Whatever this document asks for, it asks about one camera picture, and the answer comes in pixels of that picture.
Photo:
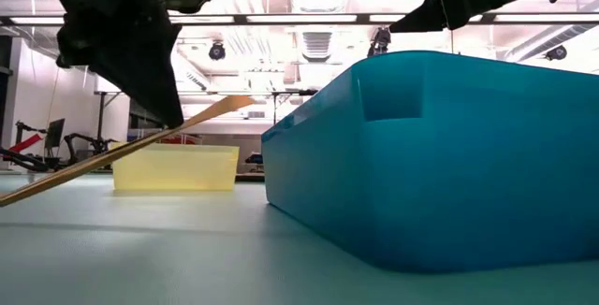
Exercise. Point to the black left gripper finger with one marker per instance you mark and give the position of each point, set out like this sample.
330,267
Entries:
161,62
112,52

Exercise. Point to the red bar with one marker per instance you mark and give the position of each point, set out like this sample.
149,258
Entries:
28,142

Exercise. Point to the green table mat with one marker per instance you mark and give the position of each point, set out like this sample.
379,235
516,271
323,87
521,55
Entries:
187,267

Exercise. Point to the blue plastic bin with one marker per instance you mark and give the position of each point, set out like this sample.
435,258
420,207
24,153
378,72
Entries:
444,164

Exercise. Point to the yellow-green plastic bin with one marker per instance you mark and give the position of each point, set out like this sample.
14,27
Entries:
187,169

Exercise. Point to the black monitor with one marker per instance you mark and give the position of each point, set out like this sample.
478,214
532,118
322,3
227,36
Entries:
55,132

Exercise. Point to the black ceiling camera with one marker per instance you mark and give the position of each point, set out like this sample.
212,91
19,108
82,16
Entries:
557,52
381,40
216,51

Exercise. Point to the black overhead rig bar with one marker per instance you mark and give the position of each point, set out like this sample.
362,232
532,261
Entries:
241,19

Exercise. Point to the small blue object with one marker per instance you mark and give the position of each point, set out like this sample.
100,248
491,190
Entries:
255,157

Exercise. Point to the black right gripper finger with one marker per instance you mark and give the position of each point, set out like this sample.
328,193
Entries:
423,17

